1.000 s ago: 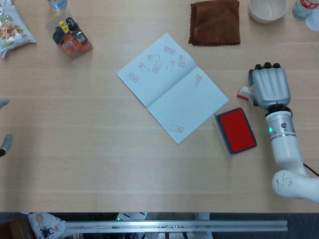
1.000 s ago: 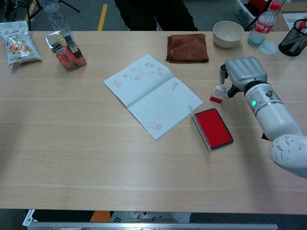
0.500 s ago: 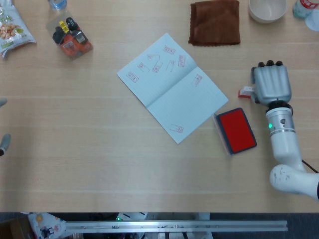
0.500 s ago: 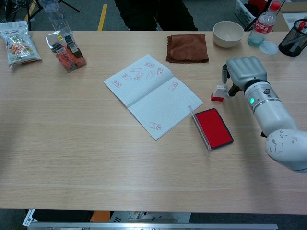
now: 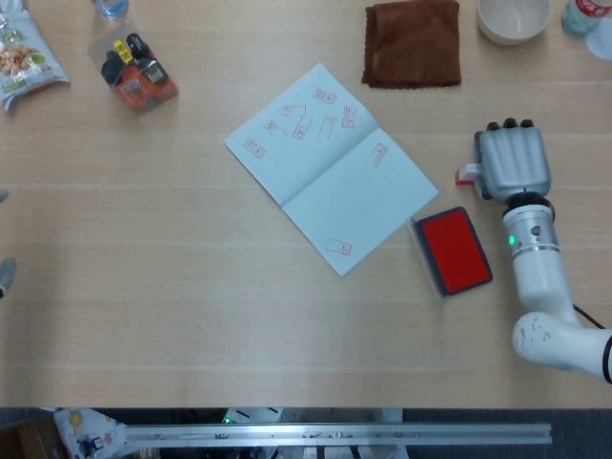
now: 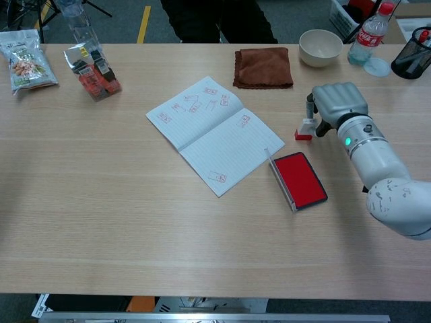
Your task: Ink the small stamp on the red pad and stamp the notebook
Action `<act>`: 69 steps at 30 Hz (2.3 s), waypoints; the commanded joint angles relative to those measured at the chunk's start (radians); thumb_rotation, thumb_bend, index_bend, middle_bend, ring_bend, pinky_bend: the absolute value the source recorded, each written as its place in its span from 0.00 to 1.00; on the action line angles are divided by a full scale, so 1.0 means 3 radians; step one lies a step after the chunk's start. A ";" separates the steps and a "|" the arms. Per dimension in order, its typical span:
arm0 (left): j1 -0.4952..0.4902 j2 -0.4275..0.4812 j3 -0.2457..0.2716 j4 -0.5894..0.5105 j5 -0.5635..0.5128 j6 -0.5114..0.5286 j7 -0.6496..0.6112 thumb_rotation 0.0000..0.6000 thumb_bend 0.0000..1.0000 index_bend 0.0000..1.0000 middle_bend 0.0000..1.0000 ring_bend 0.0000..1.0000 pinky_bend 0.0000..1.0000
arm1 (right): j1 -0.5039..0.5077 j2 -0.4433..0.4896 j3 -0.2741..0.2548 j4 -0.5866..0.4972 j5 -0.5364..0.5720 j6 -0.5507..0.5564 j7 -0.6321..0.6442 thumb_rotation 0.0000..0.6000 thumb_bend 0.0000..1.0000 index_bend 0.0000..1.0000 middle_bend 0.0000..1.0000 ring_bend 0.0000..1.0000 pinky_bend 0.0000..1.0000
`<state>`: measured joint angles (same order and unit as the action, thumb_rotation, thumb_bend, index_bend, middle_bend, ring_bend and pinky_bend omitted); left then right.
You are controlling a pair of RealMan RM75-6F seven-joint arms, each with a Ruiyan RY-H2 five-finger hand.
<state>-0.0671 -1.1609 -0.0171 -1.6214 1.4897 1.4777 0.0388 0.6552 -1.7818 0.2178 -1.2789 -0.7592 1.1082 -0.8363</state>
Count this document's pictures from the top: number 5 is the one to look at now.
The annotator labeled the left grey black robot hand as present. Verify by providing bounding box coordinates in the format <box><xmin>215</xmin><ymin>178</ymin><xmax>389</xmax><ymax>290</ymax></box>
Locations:
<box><xmin>0</xmin><ymin>187</ymin><xmax>18</xmax><ymax>300</ymax></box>

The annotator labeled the clear plastic water bottle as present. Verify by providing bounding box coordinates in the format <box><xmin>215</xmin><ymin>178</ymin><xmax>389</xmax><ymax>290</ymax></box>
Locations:
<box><xmin>92</xmin><ymin>0</ymin><xmax>130</xmax><ymax>23</ymax></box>

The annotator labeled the nut snack bag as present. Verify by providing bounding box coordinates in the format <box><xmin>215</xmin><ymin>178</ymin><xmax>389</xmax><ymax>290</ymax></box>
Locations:
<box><xmin>0</xmin><ymin>0</ymin><xmax>71</xmax><ymax>112</ymax></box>

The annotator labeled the white bowl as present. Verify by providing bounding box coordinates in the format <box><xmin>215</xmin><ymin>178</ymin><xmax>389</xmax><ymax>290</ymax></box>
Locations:
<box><xmin>475</xmin><ymin>0</ymin><xmax>553</xmax><ymax>46</ymax></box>

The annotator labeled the aluminium rail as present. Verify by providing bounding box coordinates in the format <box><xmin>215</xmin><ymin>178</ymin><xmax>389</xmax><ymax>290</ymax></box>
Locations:
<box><xmin>124</xmin><ymin>423</ymin><xmax>554</xmax><ymax>448</ymax></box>

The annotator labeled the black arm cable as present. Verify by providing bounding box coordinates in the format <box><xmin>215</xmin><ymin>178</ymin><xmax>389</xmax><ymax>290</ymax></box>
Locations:
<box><xmin>572</xmin><ymin>303</ymin><xmax>608</xmax><ymax>331</ymax></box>

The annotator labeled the cola bottle with red label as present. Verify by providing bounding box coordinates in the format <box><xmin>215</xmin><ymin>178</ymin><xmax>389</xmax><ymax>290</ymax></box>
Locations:
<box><xmin>560</xmin><ymin>0</ymin><xmax>612</xmax><ymax>37</ymax></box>

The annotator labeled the brown folded cloth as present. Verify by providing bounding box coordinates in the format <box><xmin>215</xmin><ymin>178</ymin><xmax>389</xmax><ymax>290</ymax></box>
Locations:
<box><xmin>361</xmin><ymin>0</ymin><xmax>462</xmax><ymax>90</ymax></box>

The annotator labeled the clear bag of sauce packets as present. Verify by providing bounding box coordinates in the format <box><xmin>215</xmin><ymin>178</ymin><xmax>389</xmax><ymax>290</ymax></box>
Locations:
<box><xmin>88</xmin><ymin>18</ymin><xmax>180</xmax><ymax>116</ymax></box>

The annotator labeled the open lined notebook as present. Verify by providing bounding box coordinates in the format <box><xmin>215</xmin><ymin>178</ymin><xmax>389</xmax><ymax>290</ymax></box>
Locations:
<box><xmin>224</xmin><ymin>62</ymin><xmax>440</xmax><ymax>278</ymax></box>

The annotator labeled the small red white stamp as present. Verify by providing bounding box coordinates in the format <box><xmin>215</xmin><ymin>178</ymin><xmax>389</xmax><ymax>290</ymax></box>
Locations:
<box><xmin>453</xmin><ymin>163</ymin><xmax>483</xmax><ymax>188</ymax></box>

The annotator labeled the clear round plastic lid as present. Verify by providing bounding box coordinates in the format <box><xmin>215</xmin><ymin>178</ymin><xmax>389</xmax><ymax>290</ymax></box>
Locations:
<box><xmin>585</xmin><ymin>23</ymin><xmax>612</xmax><ymax>61</ymax></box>

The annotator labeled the white printed bag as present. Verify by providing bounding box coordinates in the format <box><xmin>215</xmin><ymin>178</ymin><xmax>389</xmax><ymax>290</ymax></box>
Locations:
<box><xmin>52</xmin><ymin>406</ymin><xmax>128</xmax><ymax>459</ymax></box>

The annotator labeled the red ink pad with lid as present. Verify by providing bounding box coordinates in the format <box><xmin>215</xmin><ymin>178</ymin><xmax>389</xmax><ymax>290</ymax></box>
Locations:
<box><xmin>405</xmin><ymin>206</ymin><xmax>493</xmax><ymax>298</ymax></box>

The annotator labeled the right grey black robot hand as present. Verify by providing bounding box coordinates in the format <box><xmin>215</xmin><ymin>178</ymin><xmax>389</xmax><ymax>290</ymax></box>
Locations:
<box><xmin>472</xmin><ymin>117</ymin><xmax>553</xmax><ymax>201</ymax></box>

